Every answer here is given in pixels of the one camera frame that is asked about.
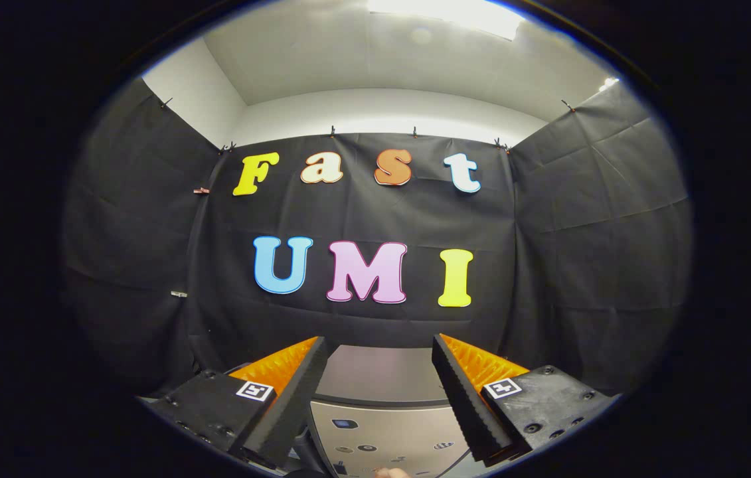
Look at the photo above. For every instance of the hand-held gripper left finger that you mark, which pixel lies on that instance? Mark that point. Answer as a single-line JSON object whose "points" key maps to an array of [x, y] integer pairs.
{"points": [[295, 401]]}

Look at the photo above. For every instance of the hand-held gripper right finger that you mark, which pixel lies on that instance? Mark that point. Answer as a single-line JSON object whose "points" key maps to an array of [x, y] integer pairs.
{"points": [[461, 398]]}

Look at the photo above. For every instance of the grey cabinet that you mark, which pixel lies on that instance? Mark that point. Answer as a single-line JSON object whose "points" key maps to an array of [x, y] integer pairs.
{"points": [[382, 372]]}

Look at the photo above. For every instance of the black backdrop cloth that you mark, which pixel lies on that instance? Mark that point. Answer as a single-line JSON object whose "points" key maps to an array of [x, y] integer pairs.
{"points": [[362, 219]]}

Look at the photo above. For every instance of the row of small black clips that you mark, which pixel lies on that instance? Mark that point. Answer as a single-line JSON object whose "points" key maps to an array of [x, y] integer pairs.
{"points": [[333, 132]]}

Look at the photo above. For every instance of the ceiling light panel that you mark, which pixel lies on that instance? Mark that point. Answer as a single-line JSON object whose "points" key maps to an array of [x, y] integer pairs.
{"points": [[607, 83]]}

